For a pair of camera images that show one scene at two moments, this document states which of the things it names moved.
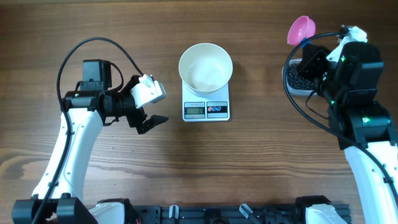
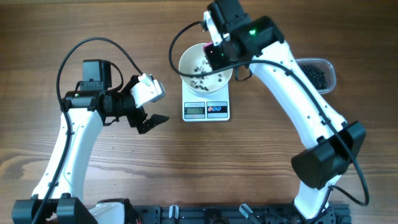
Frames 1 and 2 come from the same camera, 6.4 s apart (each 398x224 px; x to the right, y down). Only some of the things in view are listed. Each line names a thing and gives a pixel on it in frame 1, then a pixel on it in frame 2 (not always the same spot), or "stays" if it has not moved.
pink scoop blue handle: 302,28 to 207,45
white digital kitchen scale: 212,108 stays
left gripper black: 137,115 stays
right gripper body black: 310,64 to 213,58
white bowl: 206,68 stays
